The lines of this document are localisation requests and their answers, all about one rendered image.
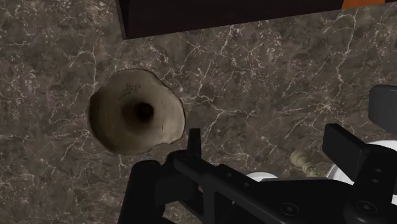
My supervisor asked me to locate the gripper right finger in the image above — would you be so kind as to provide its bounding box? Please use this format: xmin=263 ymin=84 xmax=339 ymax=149
xmin=321 ymin=123 xmax=397 ymax=224

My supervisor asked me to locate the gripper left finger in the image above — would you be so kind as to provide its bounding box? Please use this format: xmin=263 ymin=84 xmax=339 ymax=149
xmin=118 ymin=128 xmax=298 ymax=224

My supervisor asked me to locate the white plate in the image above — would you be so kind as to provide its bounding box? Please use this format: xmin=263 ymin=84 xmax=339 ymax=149
xmin=325 ymin=139 xmax=397 ymax=206

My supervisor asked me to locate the beige chess piece figure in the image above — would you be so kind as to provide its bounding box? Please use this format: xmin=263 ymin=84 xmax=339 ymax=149
xmin=290 ymin=149 xmax=322 ymax=178

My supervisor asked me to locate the dark grey rounded object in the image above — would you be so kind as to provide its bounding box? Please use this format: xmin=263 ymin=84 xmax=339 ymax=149
xmin=368 ymin=84 xmax=397 ymax=135

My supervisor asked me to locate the beige ceramic vase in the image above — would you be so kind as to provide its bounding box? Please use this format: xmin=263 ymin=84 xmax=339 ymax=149
xmin=87 ymin=68 xmax=186 ymax=155

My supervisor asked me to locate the white rounded object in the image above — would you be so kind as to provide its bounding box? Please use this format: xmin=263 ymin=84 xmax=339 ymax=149
xmin=246 ymin=171 xmax=279 ymax=183

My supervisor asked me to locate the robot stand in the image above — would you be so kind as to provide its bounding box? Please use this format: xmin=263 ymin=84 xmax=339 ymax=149
xmin=115 ymin=0 xmax=397 ymax=41

